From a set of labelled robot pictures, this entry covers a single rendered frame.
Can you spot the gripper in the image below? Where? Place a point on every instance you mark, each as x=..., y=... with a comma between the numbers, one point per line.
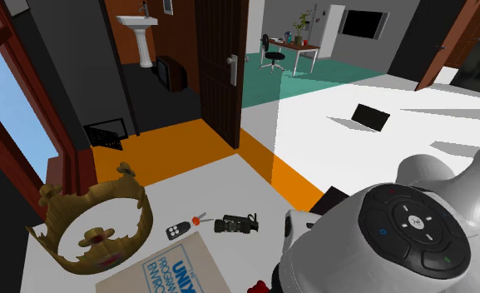
x=329, y=199

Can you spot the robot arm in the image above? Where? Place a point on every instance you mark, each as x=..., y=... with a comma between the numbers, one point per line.
x=385, y=259

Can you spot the black flat panel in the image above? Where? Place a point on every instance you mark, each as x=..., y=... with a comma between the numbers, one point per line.
x=370, y=117

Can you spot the beige book with blue print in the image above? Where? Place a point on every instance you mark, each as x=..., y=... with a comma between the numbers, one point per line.
x=199, y=251

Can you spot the dark brown door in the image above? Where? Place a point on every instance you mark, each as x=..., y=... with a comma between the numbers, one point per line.
x=219, y=93

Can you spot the desk with white legs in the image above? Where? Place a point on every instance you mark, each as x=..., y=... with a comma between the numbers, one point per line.
x=304, y=47

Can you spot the black office chair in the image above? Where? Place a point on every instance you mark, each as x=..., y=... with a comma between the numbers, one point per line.
x=274, y=55

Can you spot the black key fob with keys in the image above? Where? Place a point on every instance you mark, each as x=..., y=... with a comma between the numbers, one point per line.
x=175, y=231

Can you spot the white door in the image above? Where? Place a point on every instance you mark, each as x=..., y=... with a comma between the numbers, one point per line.
x=331, y=32

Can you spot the golden crown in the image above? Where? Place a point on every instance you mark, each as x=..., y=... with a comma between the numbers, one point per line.
x=136, y=215

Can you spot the reddish brown door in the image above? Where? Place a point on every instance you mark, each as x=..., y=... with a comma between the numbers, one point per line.
x=450, y=40

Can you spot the dark brown box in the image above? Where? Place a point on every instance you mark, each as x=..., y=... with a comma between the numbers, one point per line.
x=172, y=73

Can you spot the black framed panel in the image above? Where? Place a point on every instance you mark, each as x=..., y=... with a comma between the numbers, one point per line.
x=105, y=136

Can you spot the red-framed window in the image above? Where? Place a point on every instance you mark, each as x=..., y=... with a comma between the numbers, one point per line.
x=4, y=101

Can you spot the wall television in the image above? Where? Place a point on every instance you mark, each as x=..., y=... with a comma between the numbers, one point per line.
x=363, y=23

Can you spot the white pedestal sink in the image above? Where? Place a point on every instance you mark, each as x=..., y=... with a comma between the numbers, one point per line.
x=144, y=44

